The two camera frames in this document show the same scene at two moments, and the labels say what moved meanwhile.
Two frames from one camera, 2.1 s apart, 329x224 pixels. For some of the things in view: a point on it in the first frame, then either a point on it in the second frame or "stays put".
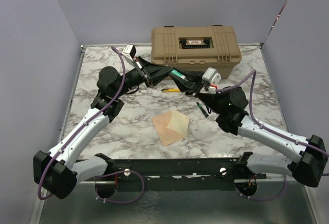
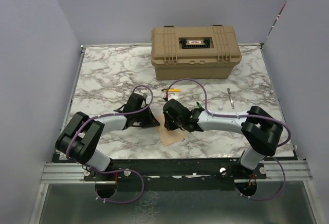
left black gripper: (154, 73) -> (151, 121)
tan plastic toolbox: (197, 48) stays put
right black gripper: (188, 87) -> (167, 123)
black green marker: (201, 106) stays put
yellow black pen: (171, 90) stays put
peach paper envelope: (171, 126) stays put
